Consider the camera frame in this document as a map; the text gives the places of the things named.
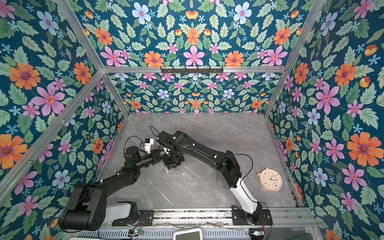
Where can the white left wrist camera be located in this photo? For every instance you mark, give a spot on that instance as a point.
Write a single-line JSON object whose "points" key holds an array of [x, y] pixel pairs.
{"points": [[148, 145]]}

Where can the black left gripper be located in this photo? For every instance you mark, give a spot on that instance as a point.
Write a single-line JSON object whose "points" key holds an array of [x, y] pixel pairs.
{"points": [[154, 156]]}

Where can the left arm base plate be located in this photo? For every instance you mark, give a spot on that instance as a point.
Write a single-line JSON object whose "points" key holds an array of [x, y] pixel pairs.
{"points": [[144, 218]]}

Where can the white display device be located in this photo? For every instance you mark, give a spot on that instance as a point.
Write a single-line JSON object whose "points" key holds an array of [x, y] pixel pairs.
{"points": [[188, 234]]}

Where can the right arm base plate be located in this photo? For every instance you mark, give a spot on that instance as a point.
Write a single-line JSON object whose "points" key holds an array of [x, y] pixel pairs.
{"points": [[241, 218]]}

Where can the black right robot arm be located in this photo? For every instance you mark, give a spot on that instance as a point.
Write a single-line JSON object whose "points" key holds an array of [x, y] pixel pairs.
{"points": [[226, 166]]}

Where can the black hook rack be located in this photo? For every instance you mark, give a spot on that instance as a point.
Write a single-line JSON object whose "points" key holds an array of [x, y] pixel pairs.
{"points": [[192, 70]]}

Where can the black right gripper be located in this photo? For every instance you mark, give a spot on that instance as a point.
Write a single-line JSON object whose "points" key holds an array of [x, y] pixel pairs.
{"points": [[169, 165]]}

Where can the aluminium mounting rail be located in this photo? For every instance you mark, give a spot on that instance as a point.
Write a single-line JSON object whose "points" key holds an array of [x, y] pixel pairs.
{"points": [[285, 217]]}

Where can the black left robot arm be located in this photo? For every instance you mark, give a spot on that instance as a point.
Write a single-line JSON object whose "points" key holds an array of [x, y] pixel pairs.
{"points": [[87, 209]]}

